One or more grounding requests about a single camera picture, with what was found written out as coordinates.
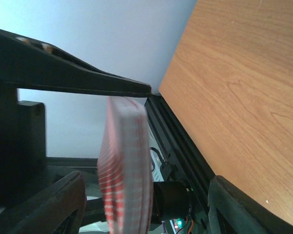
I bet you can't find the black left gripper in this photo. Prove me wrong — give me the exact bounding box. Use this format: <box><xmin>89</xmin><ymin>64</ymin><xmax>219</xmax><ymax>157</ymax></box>
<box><xmin>0</xmin><ymin>82</ymin><xmax>46</xmax><ymax>208</ymax></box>

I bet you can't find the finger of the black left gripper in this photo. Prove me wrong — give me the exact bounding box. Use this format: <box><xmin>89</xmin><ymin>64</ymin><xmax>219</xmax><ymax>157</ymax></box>
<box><xmin>0</xmin><ymin>29</ymin><xmax>152</xmax><ymax>98</ymax></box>

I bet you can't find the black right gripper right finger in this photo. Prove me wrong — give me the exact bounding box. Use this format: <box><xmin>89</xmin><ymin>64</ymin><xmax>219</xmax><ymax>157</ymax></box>
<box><xmin>208</xmin><ymin>175</ymin><xmax>293</xmax><ymax>234</ymax></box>

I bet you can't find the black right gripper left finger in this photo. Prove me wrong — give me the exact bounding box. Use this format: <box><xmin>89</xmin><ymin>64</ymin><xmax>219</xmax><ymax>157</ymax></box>
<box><xmin>0</xmin><ymin>170</ymin><xmax>86</xmax><ymax>234</ymax></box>

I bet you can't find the red backed card deck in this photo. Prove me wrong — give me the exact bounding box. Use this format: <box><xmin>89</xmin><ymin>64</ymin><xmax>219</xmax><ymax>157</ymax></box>
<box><xmin>97</xmin><ymin>97</ymin><xmax>153</xmax><ymax>234</ymax></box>

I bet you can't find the black aluminium frame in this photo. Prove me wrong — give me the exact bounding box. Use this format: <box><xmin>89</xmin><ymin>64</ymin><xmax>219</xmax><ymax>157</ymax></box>
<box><xmin>47</xmin><ymin>96</ymin><xmax>214</xmax><ymax>234</ymax></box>

